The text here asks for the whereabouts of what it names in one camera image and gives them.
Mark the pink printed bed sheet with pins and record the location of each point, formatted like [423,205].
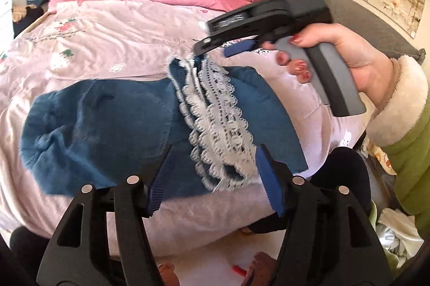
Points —
[135,40]

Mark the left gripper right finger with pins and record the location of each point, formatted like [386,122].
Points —
[329,239]

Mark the right forearm green sleeve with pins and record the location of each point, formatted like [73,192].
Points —
[400,127]

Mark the right hand red nails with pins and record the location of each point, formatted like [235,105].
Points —
[371,70]

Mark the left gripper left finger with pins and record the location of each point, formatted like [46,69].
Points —
[101,239]

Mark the blue denim pants lace trim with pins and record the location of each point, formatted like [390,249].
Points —
[99,132]

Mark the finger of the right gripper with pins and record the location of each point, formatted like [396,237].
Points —
[239,47]

